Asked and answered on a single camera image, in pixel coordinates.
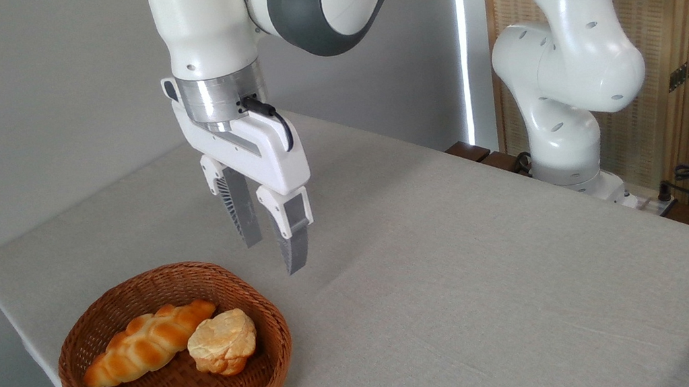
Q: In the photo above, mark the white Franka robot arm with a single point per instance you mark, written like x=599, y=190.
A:
x=208, y=18

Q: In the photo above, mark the dark brown wooden block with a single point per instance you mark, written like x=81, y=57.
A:
x=467, y=151
x=503, y=162

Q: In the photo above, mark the white power strip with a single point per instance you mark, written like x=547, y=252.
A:
x=649, y=203

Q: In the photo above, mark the metal screen hinge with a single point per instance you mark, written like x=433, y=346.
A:
x=686, y=70

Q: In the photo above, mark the round pale bread bun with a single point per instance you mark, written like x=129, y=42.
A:
x=224, y=342

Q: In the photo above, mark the grey tablecloth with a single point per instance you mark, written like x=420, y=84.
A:
x=463, y=284

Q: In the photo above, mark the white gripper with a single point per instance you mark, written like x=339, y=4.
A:
x=263, y=154

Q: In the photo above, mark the long braided bread loaf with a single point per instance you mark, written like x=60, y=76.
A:
x=145, y=345

